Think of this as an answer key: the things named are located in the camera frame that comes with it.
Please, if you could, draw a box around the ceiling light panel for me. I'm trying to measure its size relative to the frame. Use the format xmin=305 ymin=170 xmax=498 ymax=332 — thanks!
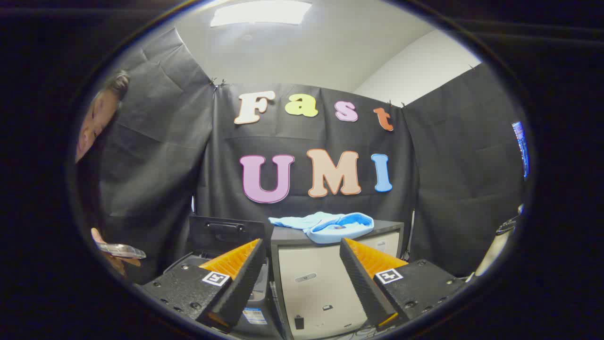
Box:
xmin=210 ymin=0 xmax=313 ymax=27

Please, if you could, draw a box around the grey washing machine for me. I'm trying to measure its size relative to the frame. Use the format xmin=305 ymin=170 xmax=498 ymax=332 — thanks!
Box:
xmin=163 ymin=253 xmax=285 ymax=339

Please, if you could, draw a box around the light blue shirt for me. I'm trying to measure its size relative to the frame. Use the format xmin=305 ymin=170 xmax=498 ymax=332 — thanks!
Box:
xmin=268 ymin=212 xmax=375 ymax=244

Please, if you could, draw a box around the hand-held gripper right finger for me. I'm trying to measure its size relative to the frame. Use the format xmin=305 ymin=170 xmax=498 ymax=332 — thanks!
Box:
xmin=340 ymin=238 xmax=468 ymax=331

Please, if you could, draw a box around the black backdrop cloth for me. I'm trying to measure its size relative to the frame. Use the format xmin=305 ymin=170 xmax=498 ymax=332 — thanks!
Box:
xmin=78 ymin=26 xmax=529 ymax=284

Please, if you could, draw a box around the beige cabinet with grey top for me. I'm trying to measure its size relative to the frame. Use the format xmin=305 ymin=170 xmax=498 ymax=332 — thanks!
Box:
xmin=270 ymin=220 xmax=405 ymax=340

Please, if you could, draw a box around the patterned smartphone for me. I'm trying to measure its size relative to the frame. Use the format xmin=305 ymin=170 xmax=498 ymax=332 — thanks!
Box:
xmin=97 ymin=242 xmax=147 ymax=259

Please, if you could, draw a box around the blue lit screen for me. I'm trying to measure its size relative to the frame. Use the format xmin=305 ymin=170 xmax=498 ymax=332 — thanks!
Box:
xmin=512 ymin=121 xmax=530 ymax=180

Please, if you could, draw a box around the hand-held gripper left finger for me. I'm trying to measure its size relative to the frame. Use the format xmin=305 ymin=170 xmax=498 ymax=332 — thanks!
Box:
xmin=142 ymin=238 xmax=267 ymax=333

